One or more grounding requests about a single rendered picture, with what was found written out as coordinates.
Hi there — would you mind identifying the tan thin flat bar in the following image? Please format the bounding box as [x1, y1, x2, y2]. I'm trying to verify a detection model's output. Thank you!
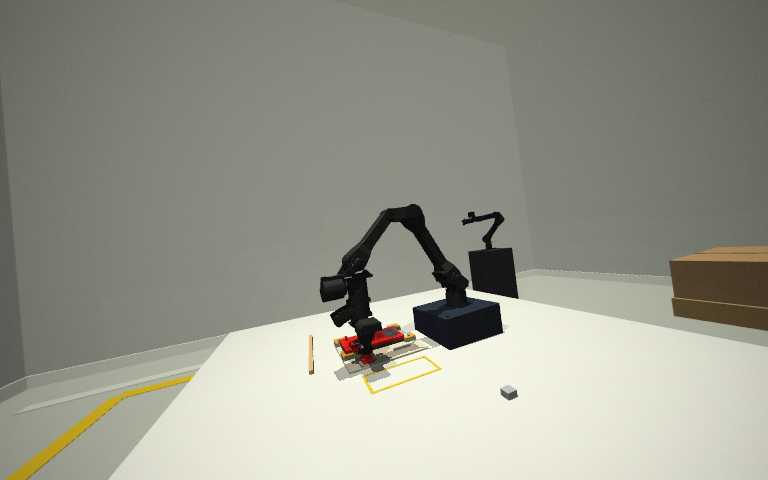
[309, 335, 314, 375]

